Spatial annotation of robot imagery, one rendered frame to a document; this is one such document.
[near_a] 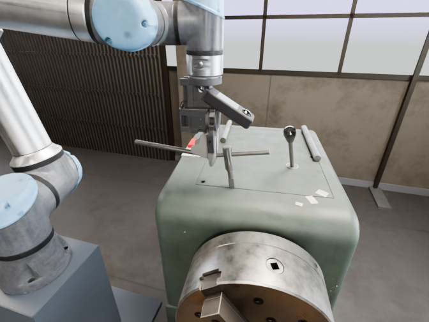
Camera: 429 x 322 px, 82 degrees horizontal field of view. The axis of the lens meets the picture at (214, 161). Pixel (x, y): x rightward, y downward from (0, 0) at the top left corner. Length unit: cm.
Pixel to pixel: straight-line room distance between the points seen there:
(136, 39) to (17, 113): 40
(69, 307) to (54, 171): 33
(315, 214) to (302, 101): 237
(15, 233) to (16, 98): 29
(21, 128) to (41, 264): 31
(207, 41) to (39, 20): 26
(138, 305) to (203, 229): 51
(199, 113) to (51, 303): 53
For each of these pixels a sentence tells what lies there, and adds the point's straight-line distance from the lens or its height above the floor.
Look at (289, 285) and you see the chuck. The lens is 49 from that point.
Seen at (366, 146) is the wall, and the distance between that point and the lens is 317.
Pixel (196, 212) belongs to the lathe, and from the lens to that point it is 60.
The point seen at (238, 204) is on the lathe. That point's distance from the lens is 59.
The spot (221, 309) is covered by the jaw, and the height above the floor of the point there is 120.
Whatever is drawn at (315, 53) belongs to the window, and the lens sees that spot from 281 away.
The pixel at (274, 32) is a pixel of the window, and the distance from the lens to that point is 281.
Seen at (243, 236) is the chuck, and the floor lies 123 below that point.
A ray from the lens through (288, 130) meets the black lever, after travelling 64.
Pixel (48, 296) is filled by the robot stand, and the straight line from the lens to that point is 71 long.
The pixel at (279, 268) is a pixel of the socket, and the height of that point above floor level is 123.
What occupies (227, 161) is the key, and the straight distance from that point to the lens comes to 59.
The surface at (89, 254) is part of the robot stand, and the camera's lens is 76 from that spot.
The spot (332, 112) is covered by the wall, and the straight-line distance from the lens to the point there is 296.
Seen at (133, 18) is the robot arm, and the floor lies 163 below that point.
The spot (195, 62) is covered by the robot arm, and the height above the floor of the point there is 156.
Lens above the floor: 161
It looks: 28 degrees down
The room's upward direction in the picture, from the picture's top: straight up
